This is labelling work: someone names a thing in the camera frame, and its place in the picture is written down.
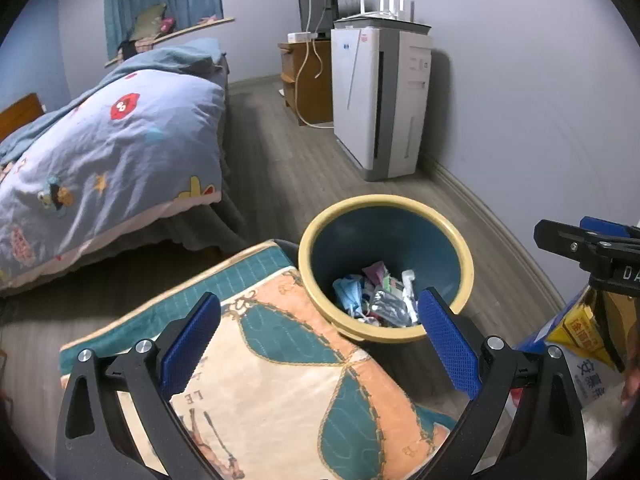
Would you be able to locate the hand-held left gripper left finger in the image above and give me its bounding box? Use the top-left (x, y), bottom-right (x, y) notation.
top-left (54, 291), bottom-right (223, 480)

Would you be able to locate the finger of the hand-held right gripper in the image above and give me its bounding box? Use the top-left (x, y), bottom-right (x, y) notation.
top-left (580, 216), bottom-right (640, 241)
top-left (534, 219), bottom-right (618, 273)

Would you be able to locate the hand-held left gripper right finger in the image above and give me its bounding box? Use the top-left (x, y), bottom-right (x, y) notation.
top-left (417, 287), bottom-right (588, 480)

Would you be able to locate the blue white plastic wrapper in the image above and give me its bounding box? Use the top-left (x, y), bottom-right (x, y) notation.
top-left (370, 285), bottom-right (412, 327)

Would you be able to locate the blue face mask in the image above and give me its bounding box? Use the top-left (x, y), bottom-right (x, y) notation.
top-left (332, 275), bottom-right (368, 316)

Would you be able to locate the yellow rimmed teal waste bin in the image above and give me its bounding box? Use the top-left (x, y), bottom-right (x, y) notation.
top-left (298, 194), bottom-right (475, 343)

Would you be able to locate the person's right forearm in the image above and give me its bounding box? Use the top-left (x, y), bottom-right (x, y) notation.
top-left (620, 332), bottom-right (640, 413)

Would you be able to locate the teal orange patterned cushion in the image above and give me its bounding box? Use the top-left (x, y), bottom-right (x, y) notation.
top-left (59, 240), bottom-right (458, 480)

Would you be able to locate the wooden bed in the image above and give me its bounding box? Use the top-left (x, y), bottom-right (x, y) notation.
top-left (0, 50), bottom-right (246, 301)

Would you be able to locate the blue printed duvet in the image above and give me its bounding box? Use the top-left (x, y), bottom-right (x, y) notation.
top-left (0, 37), bottom-right (226, 291)

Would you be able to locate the white air purifier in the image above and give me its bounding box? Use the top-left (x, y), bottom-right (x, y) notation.
top-left (330, 17), bottom-right (433, 182)

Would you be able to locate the wooden cabinet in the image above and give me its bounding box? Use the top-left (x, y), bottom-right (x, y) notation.
top-left (278, 39), bottom-right (335, 125)

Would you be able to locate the white router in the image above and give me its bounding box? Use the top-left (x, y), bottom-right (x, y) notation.
top-left (345, 0), bottom-right (417, 23)

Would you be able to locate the dark checkered cloth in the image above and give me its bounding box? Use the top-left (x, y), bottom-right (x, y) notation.
top-left (117, 37), bottom-right (151, 61)

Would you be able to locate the wooden window sill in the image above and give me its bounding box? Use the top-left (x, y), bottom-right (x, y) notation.
top-left (104, 16), bottom-right (236, 68)

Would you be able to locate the olive plush cushion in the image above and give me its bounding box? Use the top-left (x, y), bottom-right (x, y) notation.
top-left (131, 3), bottom-right (167, 41)

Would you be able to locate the white cable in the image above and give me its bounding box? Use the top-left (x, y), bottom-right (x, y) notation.
top-left (294, 0), bottom-right (335, 130)

